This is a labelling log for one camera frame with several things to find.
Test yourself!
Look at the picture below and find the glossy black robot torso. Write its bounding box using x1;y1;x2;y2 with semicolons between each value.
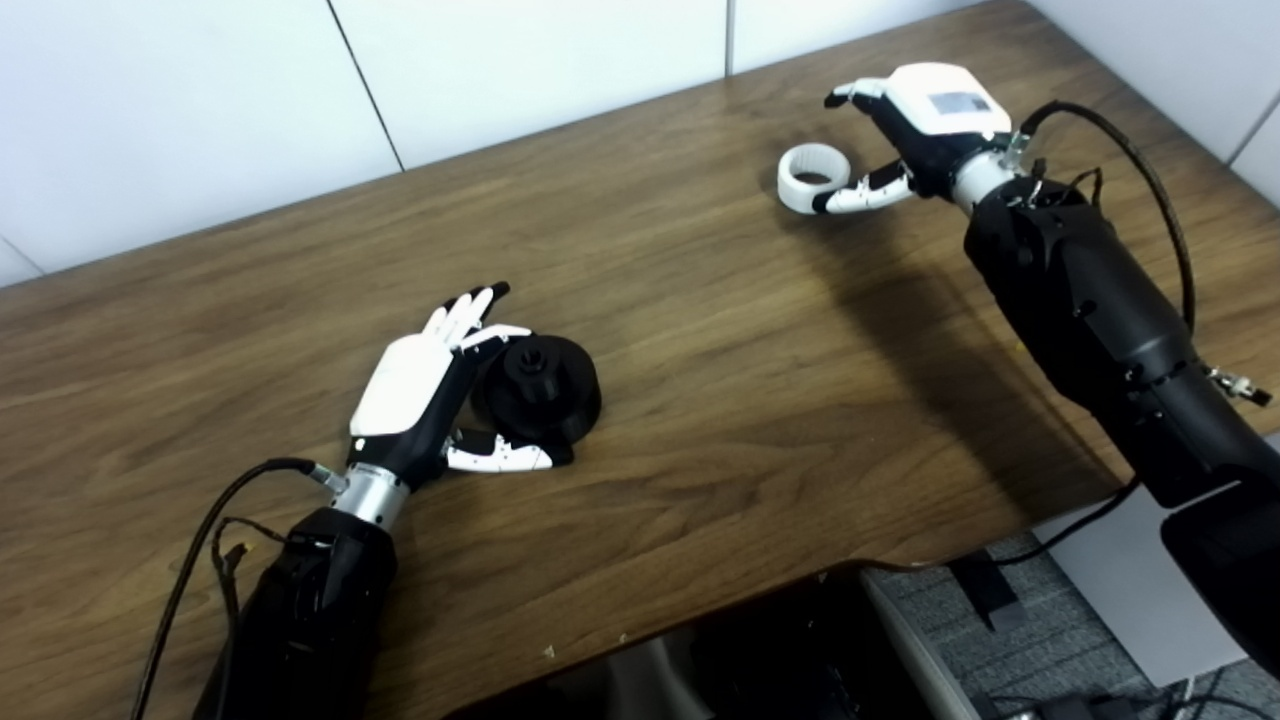
445;570;981;720

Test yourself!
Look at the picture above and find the left arm thin wire bundle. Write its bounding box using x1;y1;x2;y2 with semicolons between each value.
208;516;331;701

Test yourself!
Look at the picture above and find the arm thin wire bundle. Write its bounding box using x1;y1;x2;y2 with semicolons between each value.
208;516;331;701
1030;160;1106;211

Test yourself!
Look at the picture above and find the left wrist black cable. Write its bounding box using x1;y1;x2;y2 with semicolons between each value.
130;457;349;720

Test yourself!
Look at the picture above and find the white toothed plastic ring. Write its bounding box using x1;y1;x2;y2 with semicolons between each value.
777;143;853;216

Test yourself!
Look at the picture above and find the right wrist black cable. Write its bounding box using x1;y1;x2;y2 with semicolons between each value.
1010;100;1198;336

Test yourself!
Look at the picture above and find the right arm thin wire bundle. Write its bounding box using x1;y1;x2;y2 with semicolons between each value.
1030;160;1106;211

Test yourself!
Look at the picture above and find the white cabinet box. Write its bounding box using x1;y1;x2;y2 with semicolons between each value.
1035;430;1280;689

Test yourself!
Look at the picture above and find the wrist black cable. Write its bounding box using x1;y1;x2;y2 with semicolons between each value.
130;457;349;720
1010;100;1198;336

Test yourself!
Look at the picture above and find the thin black hanging cable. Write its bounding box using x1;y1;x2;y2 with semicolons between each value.
990;475;1143;568

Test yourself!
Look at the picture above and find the round black plastic part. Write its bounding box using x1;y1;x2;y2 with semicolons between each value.
470;335;604;466

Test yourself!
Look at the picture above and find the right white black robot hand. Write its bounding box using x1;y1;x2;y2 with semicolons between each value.
812;62;1013;216

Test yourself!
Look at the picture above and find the flat black floor bracket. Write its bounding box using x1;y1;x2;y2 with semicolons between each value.
945;550;1026;631

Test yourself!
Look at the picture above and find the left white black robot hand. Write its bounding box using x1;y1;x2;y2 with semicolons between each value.
348;282;556;491

